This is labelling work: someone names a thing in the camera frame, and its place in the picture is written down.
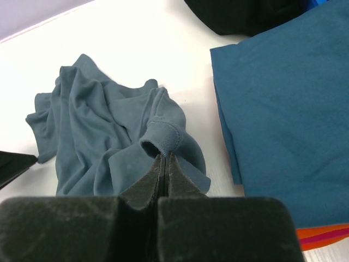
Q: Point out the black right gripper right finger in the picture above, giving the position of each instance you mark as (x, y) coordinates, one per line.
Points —
(194, 227)

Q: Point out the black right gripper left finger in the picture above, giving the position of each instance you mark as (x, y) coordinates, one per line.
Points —
(88, 228)

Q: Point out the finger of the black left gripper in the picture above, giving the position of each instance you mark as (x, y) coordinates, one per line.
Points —
(13, 165)

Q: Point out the grey-blue t shirt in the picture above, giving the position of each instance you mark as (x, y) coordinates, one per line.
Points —
(104, 136)

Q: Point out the folded orange t shirt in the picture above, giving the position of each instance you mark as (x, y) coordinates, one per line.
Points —
(306, 232)

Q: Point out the folded magenta t shirt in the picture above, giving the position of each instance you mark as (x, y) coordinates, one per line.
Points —
(336, 234)

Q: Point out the folded teal t shirt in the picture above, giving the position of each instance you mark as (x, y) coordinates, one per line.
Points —
(282, 99)

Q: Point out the black t shirt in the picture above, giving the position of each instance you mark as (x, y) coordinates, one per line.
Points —
(245, 17)

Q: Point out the blue plastic bin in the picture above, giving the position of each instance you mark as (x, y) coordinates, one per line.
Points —
(314, 3)

